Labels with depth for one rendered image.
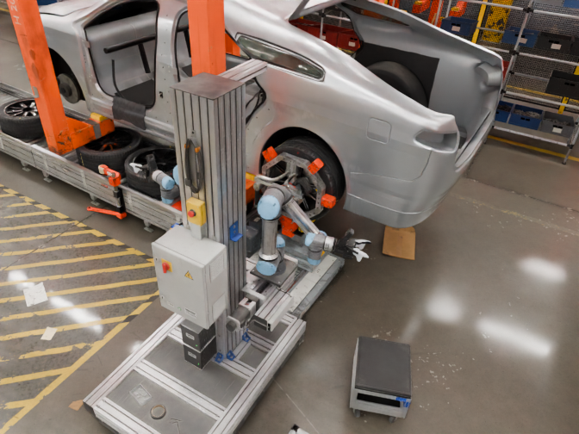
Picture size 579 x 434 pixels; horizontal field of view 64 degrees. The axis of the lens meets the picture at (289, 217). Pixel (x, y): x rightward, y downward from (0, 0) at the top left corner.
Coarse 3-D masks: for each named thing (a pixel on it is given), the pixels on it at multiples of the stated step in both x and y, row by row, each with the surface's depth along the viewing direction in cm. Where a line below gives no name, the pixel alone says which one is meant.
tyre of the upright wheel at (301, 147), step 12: (288, 144) 358; (300, 144) 354; (312, 144) 356; (324, 144) 360; (300, 156) 352; (312, 156) 346; (324, 156) 353; (336, 156) 360; (324, 168) 346; (336, 168) 356; (324, 180) 351; (336, 180) 355; (336, 192) 358
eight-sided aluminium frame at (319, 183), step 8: (272, 160) 358; (280, 160) 354; (288, 160) 349; (296, 160) 346; (304, 160) 346; (264, 168) 366; (304, 168) 344; (312, 176) 344; (320, 184) 346; (264, 192) 379; (320, 192) 348; (320, 200) 352; (320, 208) 356; (288, 216) 378; (312, 216) 364
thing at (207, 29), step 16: (192, 0) 279; (208, 0) 274; (192, 16) 285; (208, 16) 279; (192, 32) 291; (208, 32) 284; (224, 32) 296; (192, 48) 297; (208, 48) 290; (224, 48) 302; (192, 64) 303; (208, 64) 297; (224, 64) 308
